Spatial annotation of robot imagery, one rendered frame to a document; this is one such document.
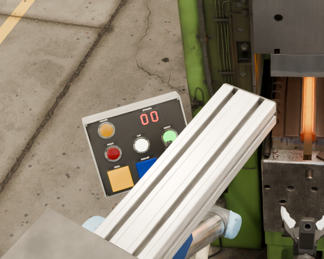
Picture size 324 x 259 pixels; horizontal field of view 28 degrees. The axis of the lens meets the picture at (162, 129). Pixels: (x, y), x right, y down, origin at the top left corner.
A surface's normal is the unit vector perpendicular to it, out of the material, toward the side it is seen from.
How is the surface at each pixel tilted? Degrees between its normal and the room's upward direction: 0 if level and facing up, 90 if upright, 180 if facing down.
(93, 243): 0
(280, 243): 90
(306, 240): 59
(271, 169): 90
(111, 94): 0
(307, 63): 90
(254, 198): 90
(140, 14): 0
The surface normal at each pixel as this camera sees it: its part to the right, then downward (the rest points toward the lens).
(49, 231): -0.14, -0.68
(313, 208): -0.17, 0.74
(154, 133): 0.16, 0.26
